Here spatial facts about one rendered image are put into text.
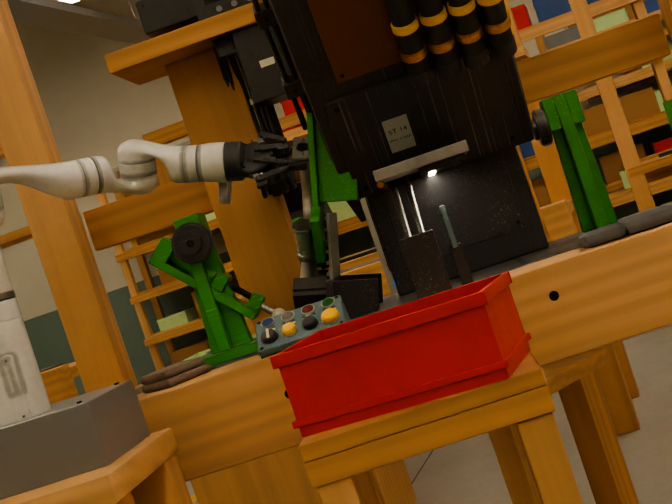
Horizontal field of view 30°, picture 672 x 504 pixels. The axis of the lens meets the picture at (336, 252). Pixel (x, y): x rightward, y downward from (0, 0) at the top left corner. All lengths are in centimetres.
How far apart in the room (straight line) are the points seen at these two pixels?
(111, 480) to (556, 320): 75
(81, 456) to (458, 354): 54
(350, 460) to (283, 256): 99
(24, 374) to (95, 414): 13
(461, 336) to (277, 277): 100
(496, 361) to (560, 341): 36
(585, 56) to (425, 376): 119
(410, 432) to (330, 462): 11
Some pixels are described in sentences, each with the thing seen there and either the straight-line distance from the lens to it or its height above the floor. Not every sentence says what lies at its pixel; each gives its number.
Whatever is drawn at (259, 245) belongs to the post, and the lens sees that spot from 262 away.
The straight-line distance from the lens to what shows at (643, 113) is 914.
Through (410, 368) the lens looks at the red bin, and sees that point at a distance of 169.
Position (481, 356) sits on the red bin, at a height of 84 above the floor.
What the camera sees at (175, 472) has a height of 79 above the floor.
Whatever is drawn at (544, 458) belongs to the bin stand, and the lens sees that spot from 170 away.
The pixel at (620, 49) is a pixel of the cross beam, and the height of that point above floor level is 123.
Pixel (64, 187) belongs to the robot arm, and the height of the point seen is 129.
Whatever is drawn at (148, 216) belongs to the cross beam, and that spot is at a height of 122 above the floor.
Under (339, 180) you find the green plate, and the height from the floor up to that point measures 114.
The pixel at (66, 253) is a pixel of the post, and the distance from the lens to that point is 271.
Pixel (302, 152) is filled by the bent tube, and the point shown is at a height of 122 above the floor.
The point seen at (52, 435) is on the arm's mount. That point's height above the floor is 91.
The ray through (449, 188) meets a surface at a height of 107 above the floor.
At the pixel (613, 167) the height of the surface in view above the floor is 83.
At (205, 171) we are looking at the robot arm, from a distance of 236.
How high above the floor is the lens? 105
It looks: 1 degrees down
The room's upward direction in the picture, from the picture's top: 19 degrees counter-clockwise
